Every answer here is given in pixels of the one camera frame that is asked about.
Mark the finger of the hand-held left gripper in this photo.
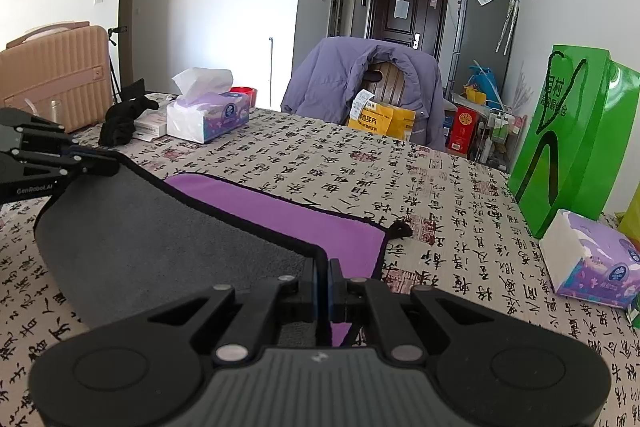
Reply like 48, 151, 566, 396
0, 108, 67, 152
11, 146, 121, 178

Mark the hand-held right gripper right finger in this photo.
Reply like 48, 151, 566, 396
327, 258, 494, 366

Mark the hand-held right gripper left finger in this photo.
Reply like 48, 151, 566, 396
146, 257, 321, 366

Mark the purple and grey towel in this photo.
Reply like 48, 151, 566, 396
34, 152, 414, 348

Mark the black cloth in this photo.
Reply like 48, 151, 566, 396
98, 78, 160, 146

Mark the pink suitcase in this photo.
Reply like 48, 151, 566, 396
0, 22, 115, 136

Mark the white flat box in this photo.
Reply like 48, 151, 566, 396
133, 109, 169, 142

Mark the black tripod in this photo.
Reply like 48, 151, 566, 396
107, 26, 129, 106

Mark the purple tissue pack with tissue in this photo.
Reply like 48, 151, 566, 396
166, 68, 251, 144

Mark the red basin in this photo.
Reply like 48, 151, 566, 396
230, 86, 257, 108

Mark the yellow paper bag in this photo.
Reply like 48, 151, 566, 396
347, 89, 417, 140

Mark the red box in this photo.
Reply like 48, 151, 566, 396
446, 106, 482, 158

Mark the purple jacket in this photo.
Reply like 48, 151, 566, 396
281, 37, 446, 152

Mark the wooden chair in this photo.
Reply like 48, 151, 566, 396
361, 61, 407, 106

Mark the white storage cart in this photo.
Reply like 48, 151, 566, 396
479, 106, 527, 168

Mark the blue plastic bag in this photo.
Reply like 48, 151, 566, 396
469, 63, 502, 106

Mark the dark brown door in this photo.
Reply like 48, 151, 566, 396
366, 0, 451, 58

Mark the green shopping bag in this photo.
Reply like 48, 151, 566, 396
507, 44, 640, 240

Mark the grey refrigerator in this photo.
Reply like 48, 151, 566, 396
444, 0, 521, 108

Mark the white umbrella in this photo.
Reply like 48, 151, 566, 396
495, 0, 521, 54

